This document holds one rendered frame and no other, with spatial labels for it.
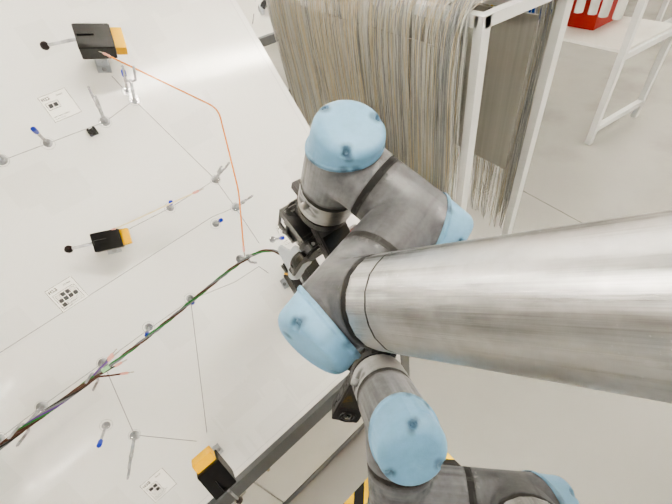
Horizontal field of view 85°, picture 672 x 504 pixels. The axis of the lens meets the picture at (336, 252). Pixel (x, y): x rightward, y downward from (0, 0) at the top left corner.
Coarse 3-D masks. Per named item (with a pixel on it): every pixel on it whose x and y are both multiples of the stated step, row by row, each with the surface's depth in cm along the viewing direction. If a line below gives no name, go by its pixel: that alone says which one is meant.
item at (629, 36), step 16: (640, 0) 211; (624, 16) 267; (640, 16) 216; (576, 32) 261; (592, 32) 257; (608, 32) 253; (624, 32) 249; (640, 32) 245; (656, 32) 241; (608, 48) 238; (624, 48) 229; (640, 48) 236; (656, 64) 263; (608, 80) 245; (608, 96) 250; (640, 96) 281; (624, 112) 276; (592, 128) 269
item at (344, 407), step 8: (344, 384) 56; (344, 392) 55; (352, 392) 54; (336, 400) 58; (344, 400) 55; (352, 400) 55; (336, 408) 57; (344, 408) 57; (352, 408) 57; (336, 416) 58; (344, 416) 57; (352, 416) 58; (360, 416) 58
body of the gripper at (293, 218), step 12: (300, 180) 50; (288, 204) 55; (288, 216) 54; (300, 216) 48; (288, 228) 58; (300, 228) 54; (312, 228) 48; (324, 228) 48; (336, 228) 49; (300, 240) 54; (312, 240) 53; (312, 252) 54
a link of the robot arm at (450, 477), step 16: (368, 480) 42; (384, 480) 39; (432, 480) 40; (448, 480) 40; (464, 480) 40; (368, 496) 44; (384, 496) 39; (400, 496) 39; (416, 496) 39; (432, 496) 39; (448, 496) 39; (464, 496) 39
